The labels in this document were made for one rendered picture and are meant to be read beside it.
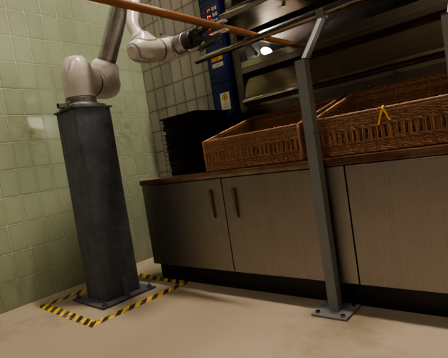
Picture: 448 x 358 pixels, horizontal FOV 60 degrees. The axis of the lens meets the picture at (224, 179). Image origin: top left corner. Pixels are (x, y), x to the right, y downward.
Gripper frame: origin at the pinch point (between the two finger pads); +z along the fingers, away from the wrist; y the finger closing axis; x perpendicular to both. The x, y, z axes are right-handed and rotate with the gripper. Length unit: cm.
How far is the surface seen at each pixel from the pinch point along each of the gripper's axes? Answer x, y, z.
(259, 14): -49, -18, -10
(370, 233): 0, 90, 53
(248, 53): -65, -4, -31
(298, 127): -5, 48, 28
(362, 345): 24, 120, 55
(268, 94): -51, 25, -13
